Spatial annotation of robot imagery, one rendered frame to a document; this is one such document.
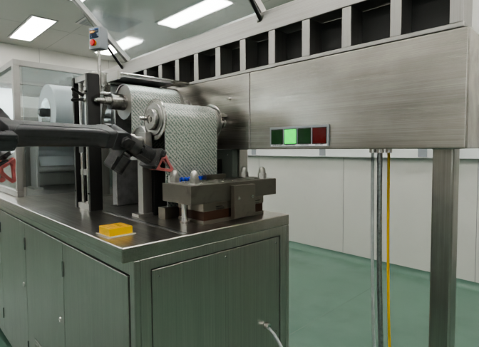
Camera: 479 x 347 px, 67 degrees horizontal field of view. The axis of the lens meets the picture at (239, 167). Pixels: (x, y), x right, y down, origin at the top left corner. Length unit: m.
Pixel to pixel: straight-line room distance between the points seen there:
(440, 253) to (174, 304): 0.80
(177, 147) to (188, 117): 0.12
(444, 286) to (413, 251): 2.40
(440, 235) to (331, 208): 2.79
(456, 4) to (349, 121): 0.40
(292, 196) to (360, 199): 0.84
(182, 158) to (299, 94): 0.47
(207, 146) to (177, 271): 0.54
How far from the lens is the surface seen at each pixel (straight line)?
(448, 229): 1.26
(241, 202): 1.25
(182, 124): 1.35
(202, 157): 1.40
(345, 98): 1.20
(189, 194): 1.13
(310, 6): 1.35
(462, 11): 1.12
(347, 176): 3.87
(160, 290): 1.06
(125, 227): 1.10
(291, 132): 1.29
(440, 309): 1.33
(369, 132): 1.15
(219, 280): 1.19
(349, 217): 3.91
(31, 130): 0.98
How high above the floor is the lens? 1.14
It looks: 3 degrees down
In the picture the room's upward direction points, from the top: straight up
